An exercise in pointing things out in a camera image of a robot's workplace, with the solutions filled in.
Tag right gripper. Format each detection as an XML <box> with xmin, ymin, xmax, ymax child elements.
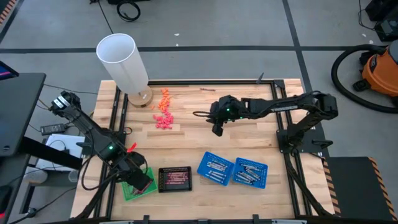
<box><xmin>207</xmin><ymin>107</ymin><xmax>241</xmax><ymax>137</ymax></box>

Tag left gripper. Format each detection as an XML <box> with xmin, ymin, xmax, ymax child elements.
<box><xmin>114</xmin><ymin>151</ymin><xmax>154</xmax><ymax>192</ymax></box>

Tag black plastic basket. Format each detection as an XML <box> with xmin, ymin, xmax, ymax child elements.
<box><xmin>157</xmin><ymin>166</ymin><xmax>193</xmax><ymax>193</ymax></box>

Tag blue plastic basket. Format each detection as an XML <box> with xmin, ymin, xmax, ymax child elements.
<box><xmin>232</xmin><ymin>157</ymin><xmax>269</xmax><ymax>190</ymax></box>
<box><xmin>197</xmin><ymin>151</ymin><xmax>236</xmax><ymax>187</ymax></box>

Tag green plastic basket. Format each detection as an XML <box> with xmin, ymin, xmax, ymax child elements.
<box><xmin>120</xmin><ymin>167</ymin><xmax>158</xmax><ymax>202</ymax></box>

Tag white box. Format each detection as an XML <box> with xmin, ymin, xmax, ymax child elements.
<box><xmin>35</xmin><ymin>133</ymin><xmax>86</xmax><ymax>172</ymax></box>

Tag black power adapter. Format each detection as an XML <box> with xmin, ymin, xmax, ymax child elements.
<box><xmin>40</xmin><ymin>123</ymin><xmax>67</xmax><ymax>136</ymax></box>

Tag white rounded device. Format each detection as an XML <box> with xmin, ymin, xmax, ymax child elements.
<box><xmin>23</xmin><ymin>167</ymin><xmax>48</xmax><ymax>184</ymax></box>

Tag white cylinder lamp wooden base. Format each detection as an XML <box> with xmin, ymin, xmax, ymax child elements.
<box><xmin>95</xmin><ymin>33</ymin><xmax>154</xmax><ymax>109</ymax></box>

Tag orange shop vacuum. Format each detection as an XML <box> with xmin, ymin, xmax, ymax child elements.
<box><xmin>331</xmin><ymin>44</ymin><xmax>398</xmax><ymax>114</ymax></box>
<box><xmin>353</xmin><ymin>40</ymin><xmax>398</xmax><ymax>106</ymax></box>

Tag black side desk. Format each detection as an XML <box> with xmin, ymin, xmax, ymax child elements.
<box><xmin>0</xmin><ymin>72</ymin><xmax>84</xmax><ymax>224</ymax></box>

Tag black hazard-striped mat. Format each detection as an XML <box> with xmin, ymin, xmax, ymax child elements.
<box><xmin>322</xmin><ymin>156</ymin><xmax>398</xmax><ymax>222</ymax></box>

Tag dark display screen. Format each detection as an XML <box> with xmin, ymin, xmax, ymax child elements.
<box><xmin>0</xmin><ymin>60</ymin><xmax>19</xmax><ymax>81</ymax></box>

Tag black equipment case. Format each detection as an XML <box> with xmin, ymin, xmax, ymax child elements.
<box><xmin>365</xmin><ymin>0</ymin><xmax>398</xmax><ymax>43</ymax></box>

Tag hazard-striped floor strip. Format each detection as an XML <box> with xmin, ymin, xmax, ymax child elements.
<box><xmin>0</xmin><ymin>0</ymin><xmax>18</xmax><ymax>24</ymax></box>

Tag black right camera cable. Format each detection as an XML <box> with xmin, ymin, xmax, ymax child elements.
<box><xmin>192</xmin><ymin>110</ymin><xmax>215</xmax><ymax>118</ymax></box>

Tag black camera cable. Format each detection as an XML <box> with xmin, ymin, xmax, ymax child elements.
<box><xmin>81</xmin><ymin>149</ymin><xmax>150</xmax><ymax>191</ymax></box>
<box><xmin>192</xmin><ymin>110</ymin><xmax>215</xmax><ymax>118</ymax></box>

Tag orange wall plugs pile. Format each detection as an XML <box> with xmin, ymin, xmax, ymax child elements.
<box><xmin>152</xmin><ymin>113</ymin><xmax>175</xmax><ymax>131</ymax></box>

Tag black left camera cable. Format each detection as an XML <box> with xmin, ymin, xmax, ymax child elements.
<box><xmin>81</xmin><ymin>149</ymin><xmax>150</xmax><ymax>191</ymax></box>

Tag coiled black cable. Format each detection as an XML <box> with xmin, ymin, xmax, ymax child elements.
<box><xmin>116</xmin><ymin>1</ymin><xmax>141</xmax><ymax>22</ymax></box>

